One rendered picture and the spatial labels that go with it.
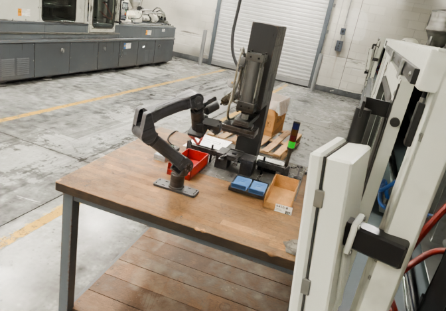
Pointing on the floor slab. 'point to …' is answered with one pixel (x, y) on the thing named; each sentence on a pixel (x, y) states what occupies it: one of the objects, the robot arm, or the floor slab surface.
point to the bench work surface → (177, 239)
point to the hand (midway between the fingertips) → (199, 140)
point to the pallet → (266, 142)
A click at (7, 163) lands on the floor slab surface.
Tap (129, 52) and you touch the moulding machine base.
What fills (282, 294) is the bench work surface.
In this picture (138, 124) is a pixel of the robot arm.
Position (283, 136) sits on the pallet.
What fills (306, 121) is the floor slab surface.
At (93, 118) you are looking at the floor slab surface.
